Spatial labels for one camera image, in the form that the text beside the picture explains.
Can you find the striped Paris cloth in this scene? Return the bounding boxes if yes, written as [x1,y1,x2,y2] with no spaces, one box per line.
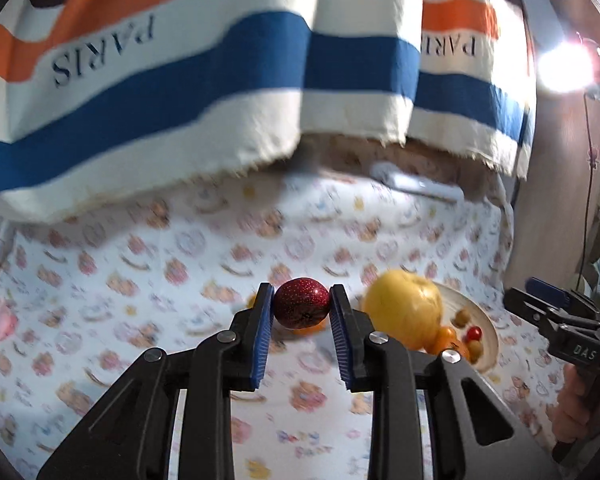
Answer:
[0,0,535,222]

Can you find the person's right hand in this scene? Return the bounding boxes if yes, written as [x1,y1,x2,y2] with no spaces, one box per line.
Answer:
[552,364,600,443]

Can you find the dark red strawberry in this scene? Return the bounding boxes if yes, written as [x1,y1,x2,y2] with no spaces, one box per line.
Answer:
[272,278,329,330]

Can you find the orange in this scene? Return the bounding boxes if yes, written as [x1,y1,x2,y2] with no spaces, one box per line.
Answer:
[245,294,329,337]
[426,333,470,360]

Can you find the red cherry tomato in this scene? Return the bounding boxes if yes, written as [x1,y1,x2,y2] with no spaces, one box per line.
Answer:
[464,326,482,342]

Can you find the cream round plate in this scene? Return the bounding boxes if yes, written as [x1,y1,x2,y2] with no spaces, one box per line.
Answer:
[437,283,500,374]

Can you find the small tan longan fruit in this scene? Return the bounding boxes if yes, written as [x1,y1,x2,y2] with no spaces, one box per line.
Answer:
[452,309,471,328]

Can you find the baby bear patterned tablecloth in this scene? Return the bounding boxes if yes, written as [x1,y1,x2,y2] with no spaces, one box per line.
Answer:
[0,134,566,480]

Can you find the bright lamp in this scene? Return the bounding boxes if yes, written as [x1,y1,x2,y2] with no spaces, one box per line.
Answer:
[536,41,595,94]

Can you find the small yellow fruit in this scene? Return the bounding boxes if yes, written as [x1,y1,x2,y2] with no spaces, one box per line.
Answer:
[466,340,483,364]

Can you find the small yellow tomato back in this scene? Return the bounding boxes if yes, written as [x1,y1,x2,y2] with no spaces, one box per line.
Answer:
[437,325,457,341]

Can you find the large yellow pomelo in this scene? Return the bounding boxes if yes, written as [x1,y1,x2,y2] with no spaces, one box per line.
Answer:
[361,269,443,351]

